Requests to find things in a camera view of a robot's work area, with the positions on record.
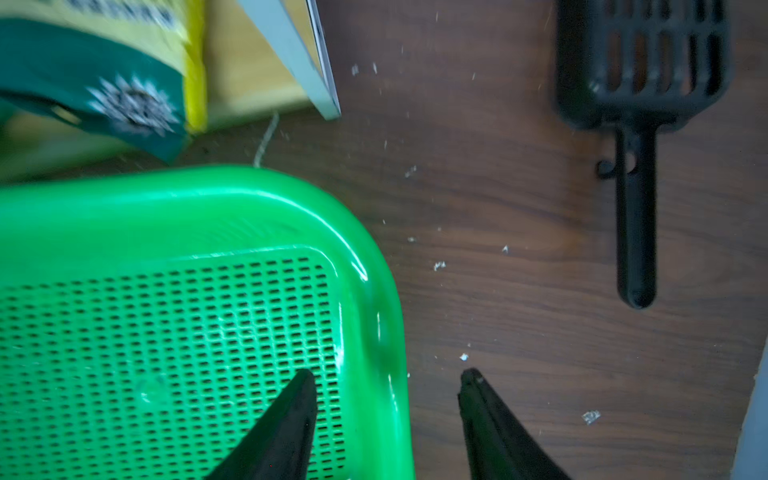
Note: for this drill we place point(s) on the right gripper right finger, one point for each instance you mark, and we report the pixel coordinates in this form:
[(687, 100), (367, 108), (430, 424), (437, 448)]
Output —
[(498, 445)]

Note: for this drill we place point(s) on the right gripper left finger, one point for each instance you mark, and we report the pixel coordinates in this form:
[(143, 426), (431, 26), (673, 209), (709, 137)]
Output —
[(276, 438)]

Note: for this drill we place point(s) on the yellow green fertilizer packet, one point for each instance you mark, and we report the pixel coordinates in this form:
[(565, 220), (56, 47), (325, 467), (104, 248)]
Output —
[(131, 70)]

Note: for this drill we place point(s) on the white metal wooden shelf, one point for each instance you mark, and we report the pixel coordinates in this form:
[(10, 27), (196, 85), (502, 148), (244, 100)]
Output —
[(261, 58)]

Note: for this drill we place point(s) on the green plastic basket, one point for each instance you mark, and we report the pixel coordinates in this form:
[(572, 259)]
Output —
[(151, 322)]

